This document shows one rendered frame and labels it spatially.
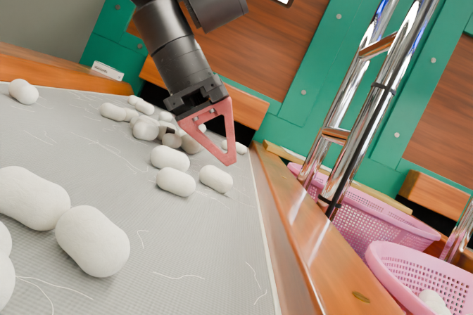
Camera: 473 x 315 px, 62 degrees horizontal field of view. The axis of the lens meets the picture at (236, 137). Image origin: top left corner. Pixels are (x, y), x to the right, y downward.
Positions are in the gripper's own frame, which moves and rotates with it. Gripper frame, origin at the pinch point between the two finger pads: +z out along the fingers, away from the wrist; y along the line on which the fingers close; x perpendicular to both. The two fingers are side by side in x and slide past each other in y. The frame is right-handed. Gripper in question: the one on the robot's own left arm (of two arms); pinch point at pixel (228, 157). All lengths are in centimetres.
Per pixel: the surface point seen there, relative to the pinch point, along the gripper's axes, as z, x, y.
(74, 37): -68, 48, 137
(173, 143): -4.5, 5.2, 0.4
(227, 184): 1.1, 0.4, -11.2
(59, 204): -4.4, 4.7, -31.8
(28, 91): -14.6, 12.9, -10.8
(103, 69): -26, 19, 40
